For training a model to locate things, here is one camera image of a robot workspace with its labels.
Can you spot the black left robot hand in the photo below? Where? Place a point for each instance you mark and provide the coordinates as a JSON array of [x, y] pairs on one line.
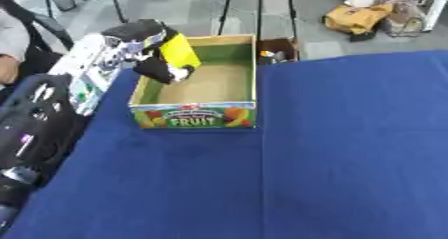
[[153, 67]]

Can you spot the yellow rectangular block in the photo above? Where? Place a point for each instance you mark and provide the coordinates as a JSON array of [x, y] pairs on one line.
[[179, 52]]

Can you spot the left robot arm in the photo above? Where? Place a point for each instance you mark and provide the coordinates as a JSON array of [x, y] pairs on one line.
[[64, 93]]

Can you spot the cardboard box with green inside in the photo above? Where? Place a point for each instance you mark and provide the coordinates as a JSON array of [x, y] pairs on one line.
[[201, 89]]

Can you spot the small brown cardboard box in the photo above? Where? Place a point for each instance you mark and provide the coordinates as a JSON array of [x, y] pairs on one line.
[[276, 50]]

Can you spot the black chair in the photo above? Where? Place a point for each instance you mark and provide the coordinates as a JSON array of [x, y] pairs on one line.
[[44, 33]]

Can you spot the black tripod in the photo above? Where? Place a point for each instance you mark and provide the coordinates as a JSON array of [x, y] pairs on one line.
[[258, 8]]

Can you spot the person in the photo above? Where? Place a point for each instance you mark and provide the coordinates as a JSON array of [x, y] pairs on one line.
[[11, 43]]

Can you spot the yellow bag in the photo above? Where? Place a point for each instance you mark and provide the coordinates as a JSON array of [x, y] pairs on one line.
[[356, 17]]

